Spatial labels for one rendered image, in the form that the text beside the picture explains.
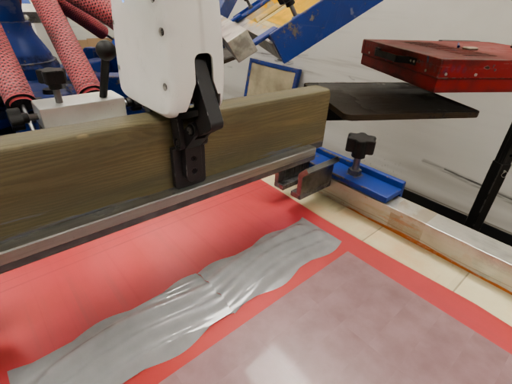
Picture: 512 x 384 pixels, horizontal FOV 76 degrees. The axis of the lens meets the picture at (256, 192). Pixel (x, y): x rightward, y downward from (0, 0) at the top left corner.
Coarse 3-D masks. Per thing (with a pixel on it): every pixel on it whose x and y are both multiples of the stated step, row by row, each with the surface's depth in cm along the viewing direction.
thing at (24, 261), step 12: (312, 156) 45; (276, 168) 40; (288, 168) 42; (252, 180) 38; (216, 192) 35; (180, 204) 33; (144, 216) 31; (156, 216) 32; (108, 228) 29; (120, 228) 29; (84, 240) 28; (48, 252) 26; (12, 264) 25; (24, 264) 25
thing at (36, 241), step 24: (240, 168) 34; (264, 168) 35; (168, 192) 29; (192, 192) 30; (96, 216) 26; (120, 216) 26; (24, 240) 23; (48, 240) 23; (72, 240) 24; (0, 264) 22
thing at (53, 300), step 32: (64, 256) 39; (96, 256) 39; (128, 256) 39; (160, 256) 39; (0, 288) 34; (32, 288) 34; (64, 288) 35; (96, 288) 35; (128, 288) 35; (160, 288) 35; (0, 320) 31; (32, 320) 31; (64, 320) 31; (96, 320) 31; (224, 320) 32; (0, 352) 28; (32, 352) 28; (192, 352) 29; (224, 352) 29; (256, 352) 29
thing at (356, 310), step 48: (240, 192) 53; (192, 240) 42; (240, 240) 43; (288, 288) 36; (336, 288) 36; (384, 288) 36; (432, 288) 37; (288, 336) 31; (336, 336) 31; (384, 336) 31; (432, 336) 31; (480, 336) 32
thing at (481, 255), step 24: (336, 192) 51; (360, 192) 48; (384, 216) 46; (408, 216) 43; (432, 216) 43; (408, 240) 44; (432, 240) 41; (456, 240) 39; (480, 240) 39; (456, 264) 40; (480, 264) 38; (504, 264) 36; (504, 288) 37
